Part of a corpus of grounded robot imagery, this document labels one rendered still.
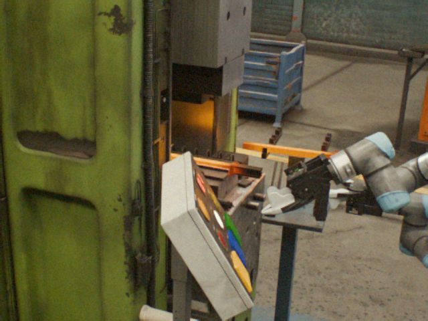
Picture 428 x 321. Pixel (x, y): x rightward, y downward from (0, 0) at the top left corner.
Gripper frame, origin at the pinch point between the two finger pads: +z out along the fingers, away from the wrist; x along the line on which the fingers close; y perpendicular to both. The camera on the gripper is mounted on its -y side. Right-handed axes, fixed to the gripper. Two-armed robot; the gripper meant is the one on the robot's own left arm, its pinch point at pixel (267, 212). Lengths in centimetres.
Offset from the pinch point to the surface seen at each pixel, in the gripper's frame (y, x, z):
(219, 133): 0, -75, 7
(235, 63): 28, -45, -10
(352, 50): -212, -779, -179
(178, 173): 22.5, 4.5, 13.8
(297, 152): -20, -72, -15
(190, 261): 11.7, 27.0, 17.1
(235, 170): -3.8, -45.3, 6.0
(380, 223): -148, -202, -45
